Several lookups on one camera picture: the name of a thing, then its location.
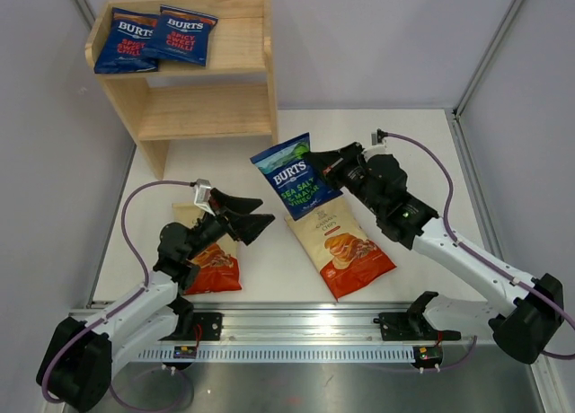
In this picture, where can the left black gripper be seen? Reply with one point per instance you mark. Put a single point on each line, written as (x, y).
(245, 227)

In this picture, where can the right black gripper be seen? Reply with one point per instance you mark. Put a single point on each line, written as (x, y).
(331, 165)

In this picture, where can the Burts sea salt vinegar bag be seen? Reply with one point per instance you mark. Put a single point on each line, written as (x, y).
(299, 187)

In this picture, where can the cassava chips bag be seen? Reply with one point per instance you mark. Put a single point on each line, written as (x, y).
(345, 258)
(219, 266)

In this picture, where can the blue Burts chilli bag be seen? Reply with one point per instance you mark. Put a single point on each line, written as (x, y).
(122, 51)

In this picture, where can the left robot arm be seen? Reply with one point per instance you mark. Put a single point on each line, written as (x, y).
(83, 357)

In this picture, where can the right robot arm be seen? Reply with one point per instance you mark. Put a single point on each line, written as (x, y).
(528, 311)

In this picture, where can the wooden two-tier shelf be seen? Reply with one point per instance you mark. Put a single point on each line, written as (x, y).
(233, 95)

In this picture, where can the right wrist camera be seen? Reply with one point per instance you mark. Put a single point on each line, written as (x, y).
(378, 145)

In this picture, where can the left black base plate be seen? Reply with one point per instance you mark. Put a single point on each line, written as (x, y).
(205, 326)

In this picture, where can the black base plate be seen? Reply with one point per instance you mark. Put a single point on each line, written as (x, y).
(205, 326)
(402, 326)

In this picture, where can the white slotted cable duct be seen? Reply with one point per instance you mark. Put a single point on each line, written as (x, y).
(180, 354)

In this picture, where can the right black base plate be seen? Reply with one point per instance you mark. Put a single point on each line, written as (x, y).
(402, 326)

